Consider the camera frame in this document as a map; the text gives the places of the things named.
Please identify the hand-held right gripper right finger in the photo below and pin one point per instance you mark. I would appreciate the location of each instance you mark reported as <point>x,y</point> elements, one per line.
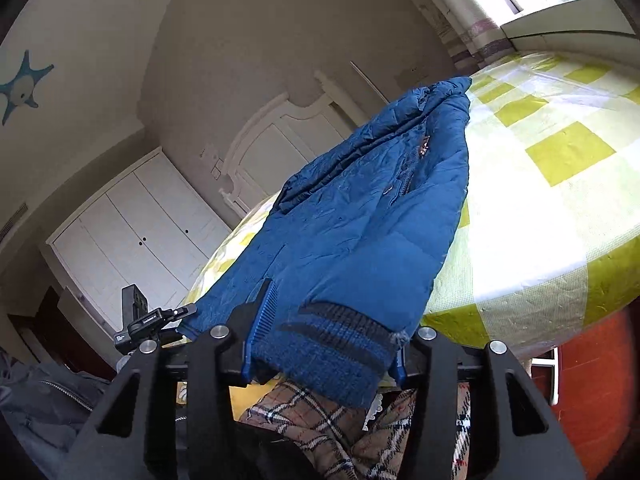
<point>430,360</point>

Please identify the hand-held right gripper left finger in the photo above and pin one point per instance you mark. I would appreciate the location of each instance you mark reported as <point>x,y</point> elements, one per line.
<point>260,330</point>

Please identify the blue starfish ceiling decoration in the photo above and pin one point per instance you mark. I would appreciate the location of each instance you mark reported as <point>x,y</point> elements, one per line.
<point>20,87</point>

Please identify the ceiling air vent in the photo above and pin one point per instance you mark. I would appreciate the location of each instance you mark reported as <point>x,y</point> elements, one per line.
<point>12,222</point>

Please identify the wall switch panel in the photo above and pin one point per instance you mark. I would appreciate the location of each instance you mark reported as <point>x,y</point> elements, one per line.
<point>216,170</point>

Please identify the yellow checked bed sheet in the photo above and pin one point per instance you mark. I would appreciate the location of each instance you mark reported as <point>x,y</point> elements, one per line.
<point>550,185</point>

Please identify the white bed headboard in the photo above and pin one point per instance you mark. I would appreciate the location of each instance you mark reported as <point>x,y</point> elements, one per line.
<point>280,150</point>

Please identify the person's grey zip jacket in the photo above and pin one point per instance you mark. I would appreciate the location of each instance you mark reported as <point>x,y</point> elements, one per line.
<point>40,410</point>

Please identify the white upright pole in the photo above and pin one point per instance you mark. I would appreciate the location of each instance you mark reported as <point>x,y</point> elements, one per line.
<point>368,82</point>

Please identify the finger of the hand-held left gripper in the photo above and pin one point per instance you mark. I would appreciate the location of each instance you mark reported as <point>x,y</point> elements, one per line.
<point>185,310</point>

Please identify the person's plaid trousers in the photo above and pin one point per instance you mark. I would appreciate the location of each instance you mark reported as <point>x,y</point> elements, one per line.
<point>310,425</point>

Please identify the brown wooden door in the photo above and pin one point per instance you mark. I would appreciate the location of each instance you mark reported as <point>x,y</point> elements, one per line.
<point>50,330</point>

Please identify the blue quilted jacket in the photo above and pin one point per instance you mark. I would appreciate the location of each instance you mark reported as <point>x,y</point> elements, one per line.
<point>350,235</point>

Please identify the printed cream curtain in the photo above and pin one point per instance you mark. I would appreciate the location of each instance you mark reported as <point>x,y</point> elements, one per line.
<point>450,0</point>

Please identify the white wardrobe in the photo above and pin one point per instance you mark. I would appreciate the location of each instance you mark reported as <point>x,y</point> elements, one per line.
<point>140,240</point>

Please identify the white wall notice paper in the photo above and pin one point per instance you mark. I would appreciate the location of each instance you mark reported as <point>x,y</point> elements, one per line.
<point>208,152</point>

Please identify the cream windowsill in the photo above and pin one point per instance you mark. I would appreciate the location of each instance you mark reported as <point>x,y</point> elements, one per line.
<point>565,20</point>

